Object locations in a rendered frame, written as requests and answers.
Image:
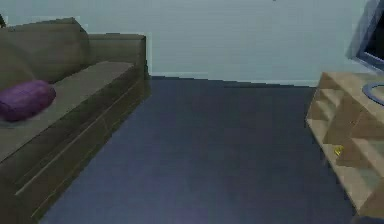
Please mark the purple cushion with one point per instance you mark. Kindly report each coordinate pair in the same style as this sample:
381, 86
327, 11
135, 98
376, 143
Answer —
25, 99

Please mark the black television set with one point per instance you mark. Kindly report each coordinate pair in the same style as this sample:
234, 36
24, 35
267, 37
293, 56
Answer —
371, 40

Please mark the light wooden shelf unit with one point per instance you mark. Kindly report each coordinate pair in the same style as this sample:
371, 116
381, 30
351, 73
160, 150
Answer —
350, 133

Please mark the brown sofa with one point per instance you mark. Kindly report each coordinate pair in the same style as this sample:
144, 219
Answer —
83, 100

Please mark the small yellow object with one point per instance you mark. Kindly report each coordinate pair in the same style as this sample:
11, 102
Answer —
339, 150

